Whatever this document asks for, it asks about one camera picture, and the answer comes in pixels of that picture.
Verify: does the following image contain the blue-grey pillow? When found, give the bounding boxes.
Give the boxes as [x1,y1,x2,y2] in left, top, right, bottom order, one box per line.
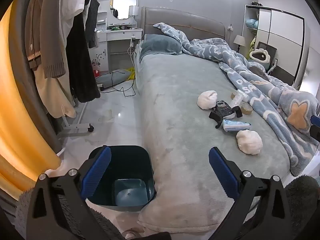
[140,34,184,57]

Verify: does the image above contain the black hanging garment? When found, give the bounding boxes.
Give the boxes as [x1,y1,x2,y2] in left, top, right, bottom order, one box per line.
[65,12,101,103]

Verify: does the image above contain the grey curtain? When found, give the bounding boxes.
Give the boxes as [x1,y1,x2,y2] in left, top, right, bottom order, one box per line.
[9,0,64,155]

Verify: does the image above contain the white cable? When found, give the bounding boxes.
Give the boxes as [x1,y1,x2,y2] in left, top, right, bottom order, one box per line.
[127,37,141,68]

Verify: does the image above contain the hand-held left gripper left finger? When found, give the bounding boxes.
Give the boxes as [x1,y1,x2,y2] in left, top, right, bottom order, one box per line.
[26,145,118,240]

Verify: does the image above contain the orange curtain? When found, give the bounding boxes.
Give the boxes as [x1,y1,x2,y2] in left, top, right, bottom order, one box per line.
[0,0,62,200]

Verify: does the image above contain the cream coat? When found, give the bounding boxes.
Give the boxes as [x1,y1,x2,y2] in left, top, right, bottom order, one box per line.
[34,65,77,118]

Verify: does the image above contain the white hanging garment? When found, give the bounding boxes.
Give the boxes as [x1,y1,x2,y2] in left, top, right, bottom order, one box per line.
[60,0,87,28]

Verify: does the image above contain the yellow plastic bag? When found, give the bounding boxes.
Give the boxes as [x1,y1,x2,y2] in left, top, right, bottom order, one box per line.
[125,67,137,80]

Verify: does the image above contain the white and black wardrobe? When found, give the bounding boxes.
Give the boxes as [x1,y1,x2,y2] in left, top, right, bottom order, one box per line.
[241,4,305,90]

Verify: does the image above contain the white dressing table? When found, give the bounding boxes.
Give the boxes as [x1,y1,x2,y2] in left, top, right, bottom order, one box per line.
[96,11,143,73]

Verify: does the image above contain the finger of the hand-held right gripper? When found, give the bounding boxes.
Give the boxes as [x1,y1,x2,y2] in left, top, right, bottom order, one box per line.
[309,115,320,141]

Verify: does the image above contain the grey upholstered headboard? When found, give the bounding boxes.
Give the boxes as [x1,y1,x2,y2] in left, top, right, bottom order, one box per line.
[141,6,227,43]

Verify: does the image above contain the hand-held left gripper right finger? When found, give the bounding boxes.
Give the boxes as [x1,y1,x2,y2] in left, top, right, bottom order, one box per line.
[209,146,292,240]

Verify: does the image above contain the black snack packet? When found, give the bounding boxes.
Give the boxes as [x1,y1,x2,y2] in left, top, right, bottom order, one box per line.
[209,100,243,130]

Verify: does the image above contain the oval mirror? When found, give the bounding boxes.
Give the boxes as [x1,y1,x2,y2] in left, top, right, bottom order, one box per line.
[112,0,139,20]

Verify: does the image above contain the black cable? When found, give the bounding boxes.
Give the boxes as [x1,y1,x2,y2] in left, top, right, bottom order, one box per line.
[110,71,137,97]

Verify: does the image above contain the bed with grey-green sheet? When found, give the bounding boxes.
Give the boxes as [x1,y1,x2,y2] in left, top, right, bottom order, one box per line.
[137,52,292,233]

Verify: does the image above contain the white paper wad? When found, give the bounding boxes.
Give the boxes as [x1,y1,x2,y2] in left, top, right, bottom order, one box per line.
[197,90,218,110]
[236,129,263,155]

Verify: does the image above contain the grey flat floor appliance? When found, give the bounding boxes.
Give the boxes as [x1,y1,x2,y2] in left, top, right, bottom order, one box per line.
[96,69,134,89]

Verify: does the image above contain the crushed blue label plastic bottle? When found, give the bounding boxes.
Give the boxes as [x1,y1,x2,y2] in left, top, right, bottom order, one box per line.
[222,119,252,132]

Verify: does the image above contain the bedside lamp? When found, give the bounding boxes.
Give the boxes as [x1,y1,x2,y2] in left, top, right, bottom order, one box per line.
[233,35,245,53]

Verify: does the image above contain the white clothes rack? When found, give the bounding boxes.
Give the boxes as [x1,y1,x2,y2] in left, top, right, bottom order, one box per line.
[56,102,95,138]

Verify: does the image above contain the dark teal trash bin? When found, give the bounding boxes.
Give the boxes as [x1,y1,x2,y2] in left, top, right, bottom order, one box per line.
[86,145,157,213]

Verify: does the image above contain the blue patterned fleece blanket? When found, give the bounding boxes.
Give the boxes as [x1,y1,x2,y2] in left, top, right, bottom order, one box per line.
[153,22,320,177]

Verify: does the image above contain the white green plush toy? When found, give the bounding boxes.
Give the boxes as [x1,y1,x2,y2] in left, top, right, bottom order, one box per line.
[250,48,270,65]

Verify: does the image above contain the grey knit vest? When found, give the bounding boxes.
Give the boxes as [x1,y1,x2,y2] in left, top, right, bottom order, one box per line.
[84,0,100,49]

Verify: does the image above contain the white table lamp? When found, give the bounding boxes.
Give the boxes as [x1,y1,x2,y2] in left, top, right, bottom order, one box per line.
[129,5,139,28]

